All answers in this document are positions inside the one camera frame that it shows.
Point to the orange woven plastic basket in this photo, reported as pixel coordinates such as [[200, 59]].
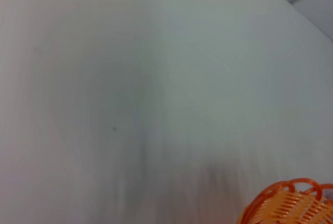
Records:
[[288, 204]]

